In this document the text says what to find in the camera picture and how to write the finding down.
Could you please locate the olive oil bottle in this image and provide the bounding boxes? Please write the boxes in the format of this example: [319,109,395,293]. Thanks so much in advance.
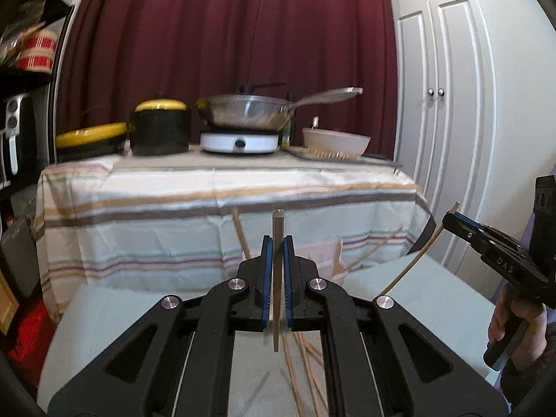
[280,92,297,147]

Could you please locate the wooden chopstick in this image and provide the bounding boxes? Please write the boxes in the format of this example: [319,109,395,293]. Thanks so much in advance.
[373,201,461,301]
[271,209,286,352]

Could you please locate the steel wok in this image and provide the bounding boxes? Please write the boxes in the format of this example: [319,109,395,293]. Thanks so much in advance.
[196,87,364,133]

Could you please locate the black shelf rack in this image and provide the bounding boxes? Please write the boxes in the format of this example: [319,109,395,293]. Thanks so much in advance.
[0,0,74,209]

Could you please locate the red striped round box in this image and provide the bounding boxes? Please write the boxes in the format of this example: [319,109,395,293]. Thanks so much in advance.
[16,30,60,73]

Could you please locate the black utensil handle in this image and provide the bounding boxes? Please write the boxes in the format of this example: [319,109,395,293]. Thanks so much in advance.
[237,81,286,95]

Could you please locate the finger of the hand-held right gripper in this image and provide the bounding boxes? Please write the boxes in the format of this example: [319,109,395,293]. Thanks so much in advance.
[455,214,520,244]
[442,211,493,255]

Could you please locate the red patterned bag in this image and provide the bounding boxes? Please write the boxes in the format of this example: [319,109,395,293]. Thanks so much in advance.
[8,302,58,372]

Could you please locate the black pot with yellow lid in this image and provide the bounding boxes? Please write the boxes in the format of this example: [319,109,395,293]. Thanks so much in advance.
[129,92,193,156]

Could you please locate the white bowl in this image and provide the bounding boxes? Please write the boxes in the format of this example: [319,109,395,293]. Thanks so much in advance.
[302,128,371,160]

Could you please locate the grey tray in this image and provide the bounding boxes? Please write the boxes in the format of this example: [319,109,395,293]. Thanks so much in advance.
[284,145,403,169]

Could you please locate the white induction cooker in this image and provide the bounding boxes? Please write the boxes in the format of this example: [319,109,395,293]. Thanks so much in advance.
[200,131,281,155]

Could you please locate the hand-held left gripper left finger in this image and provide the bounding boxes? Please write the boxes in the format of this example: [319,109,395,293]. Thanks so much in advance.
[48,235,274,417]

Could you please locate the white cabinet doors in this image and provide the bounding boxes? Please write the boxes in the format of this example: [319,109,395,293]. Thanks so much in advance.
[392,0,556,281]

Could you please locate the person's right forearm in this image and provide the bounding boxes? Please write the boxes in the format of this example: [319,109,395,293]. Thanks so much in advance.
[499,347,556,411]

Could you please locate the person's right hand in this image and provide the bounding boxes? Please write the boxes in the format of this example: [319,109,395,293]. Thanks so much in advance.
[487,284,550,372]

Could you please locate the maroon curtain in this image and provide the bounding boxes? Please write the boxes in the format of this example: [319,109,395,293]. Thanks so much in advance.
[56,0,401,157]

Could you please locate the striped tablecloth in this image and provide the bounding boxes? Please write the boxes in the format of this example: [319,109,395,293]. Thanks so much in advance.
[35,145,436,326]

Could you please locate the flat black pan yellow lid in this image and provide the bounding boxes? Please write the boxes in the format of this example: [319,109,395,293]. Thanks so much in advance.
[55,122,129,162]

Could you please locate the bunch of wooden chopsticks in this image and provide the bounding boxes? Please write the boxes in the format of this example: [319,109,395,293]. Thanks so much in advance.
[231,207,407,417]

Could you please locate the dark storage box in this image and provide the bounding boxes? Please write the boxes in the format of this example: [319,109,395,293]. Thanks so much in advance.
[0,219,41,301]

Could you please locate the black air fryer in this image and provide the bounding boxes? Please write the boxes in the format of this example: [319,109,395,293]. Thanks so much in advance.
[0,92,34,188]

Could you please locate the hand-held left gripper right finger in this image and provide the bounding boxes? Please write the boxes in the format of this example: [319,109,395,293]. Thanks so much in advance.
[282,235,509,417]

